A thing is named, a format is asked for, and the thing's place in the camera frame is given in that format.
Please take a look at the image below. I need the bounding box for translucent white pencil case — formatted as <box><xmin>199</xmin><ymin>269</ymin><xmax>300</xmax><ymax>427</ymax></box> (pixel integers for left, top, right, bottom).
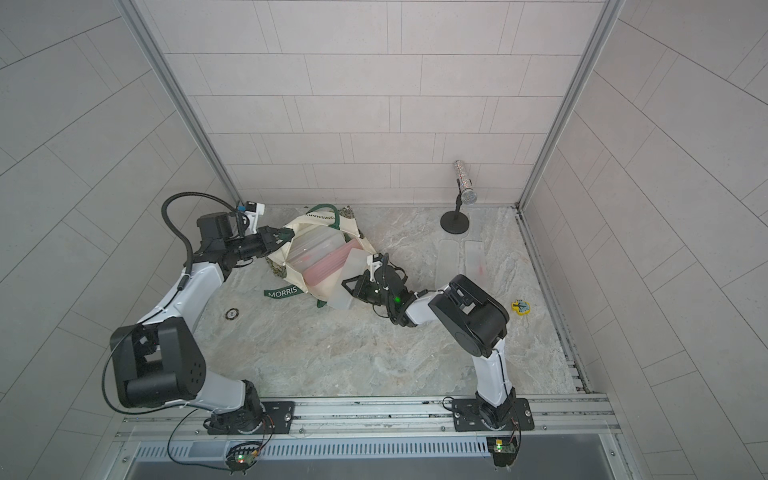
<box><xmin>286</xmin><ymin>226</ymin><xmax>346</xmax><ymax>273</ymax></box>
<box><xmin>435</xmin><ymin>239</ymin><xmax>460</xmax><ymax>288</ymax></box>
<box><xmin>328</xmin><ymin>249</ymin><xmax>371</xmax><ymax>310</ymax></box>
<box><xmin>464</xmin><ymin>241</ymin><xmax>488</xmax><ymax>290</ymax></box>

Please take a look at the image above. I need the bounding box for translucent pink pencil case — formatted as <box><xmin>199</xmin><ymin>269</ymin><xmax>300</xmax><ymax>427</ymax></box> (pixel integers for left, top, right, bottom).
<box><xmin>303</xmin><ymin>238</ymin><xmax>363</xmax><ymax>287</ymax></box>

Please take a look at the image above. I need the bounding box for cream canvas tote bag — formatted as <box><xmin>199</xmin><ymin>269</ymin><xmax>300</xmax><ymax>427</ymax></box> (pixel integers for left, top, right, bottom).
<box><xmin>266</xmin><ymin>204</ymin><xmax>376</xmax><ymax>304</ymax></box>

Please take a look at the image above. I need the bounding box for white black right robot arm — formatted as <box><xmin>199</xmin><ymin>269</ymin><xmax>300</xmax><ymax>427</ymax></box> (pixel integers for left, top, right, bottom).
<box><xmin>341</xmin><ymin>265</ymin><xmax>535</xmax><ymax>432</ymax></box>

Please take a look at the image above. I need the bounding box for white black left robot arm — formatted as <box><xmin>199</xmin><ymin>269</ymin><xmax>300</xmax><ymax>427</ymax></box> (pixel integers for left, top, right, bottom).
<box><xmin>107</xmin><ymin>193</ymin><xmax>294</xmax><ymax>435</ymax></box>

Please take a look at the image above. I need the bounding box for silver microphone on stand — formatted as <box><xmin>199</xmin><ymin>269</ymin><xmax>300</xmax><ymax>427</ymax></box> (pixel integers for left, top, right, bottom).
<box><xmin>440</xmin><ymin>160</ymin><xmax>477</xmax><ymax>235</ymax></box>

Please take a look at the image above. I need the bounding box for yellow tape measure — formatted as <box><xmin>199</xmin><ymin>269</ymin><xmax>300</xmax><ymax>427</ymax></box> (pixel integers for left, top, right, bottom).
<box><xmin>511</xmin><ymin>299</ymin><xmax>530</xmax><ymax>316</ymax></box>

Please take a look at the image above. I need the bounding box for right green circuit board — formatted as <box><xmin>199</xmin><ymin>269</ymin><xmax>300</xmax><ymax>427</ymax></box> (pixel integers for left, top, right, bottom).
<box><xmin>486</xmin><ymin>436</ymin><xmax>520</xmax><ymax>468</ymax></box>

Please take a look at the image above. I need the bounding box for green circuit board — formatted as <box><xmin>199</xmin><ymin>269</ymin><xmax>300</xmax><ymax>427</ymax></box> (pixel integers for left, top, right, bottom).
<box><xmin>486</xmin><ymin>436</ymin><xmax>520</xmax><ymax>468</ymax></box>
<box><xmin>225</xmin><ymin>441</ymin><xmax>263</xmax><ymax>475</ymax></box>

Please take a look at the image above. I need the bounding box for left green circuit board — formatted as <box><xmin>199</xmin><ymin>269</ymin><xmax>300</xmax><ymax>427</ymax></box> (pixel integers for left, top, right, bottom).
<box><xmin>225</xmin><ymin>441</ymin><xmax>263</xmax><ymax>475</ymax></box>

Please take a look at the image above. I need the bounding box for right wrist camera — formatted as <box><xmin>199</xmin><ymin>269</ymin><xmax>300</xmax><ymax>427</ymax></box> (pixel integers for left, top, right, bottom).
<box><xmin>366</xmin><ymin>253</ymin><xmax>389</xmax><ymax>281</ymax></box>

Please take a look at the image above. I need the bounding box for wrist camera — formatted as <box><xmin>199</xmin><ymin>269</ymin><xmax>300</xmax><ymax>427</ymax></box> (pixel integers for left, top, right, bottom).
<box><xmin>238</xmin><ymin>202</ymin><xmax>265</xmax><ymax>235</ymax></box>
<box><xmin>366</xmin><ymin>253</ymin><xmax>389</xmax><ymax>281</ymax></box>

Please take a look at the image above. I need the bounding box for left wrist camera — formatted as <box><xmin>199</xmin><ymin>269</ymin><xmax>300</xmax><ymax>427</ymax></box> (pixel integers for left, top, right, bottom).
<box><xmin>238</xmin><ymin>202</ymin><xmax>265</xmax><ymax>235</ymax></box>

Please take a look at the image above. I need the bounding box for aluminium mounting rail frame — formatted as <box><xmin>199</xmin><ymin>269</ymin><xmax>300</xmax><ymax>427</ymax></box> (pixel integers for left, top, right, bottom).
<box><xmin>89</xmin><ymin>394</ymin><xmax>640</xmax><ymax>479</ymax></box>

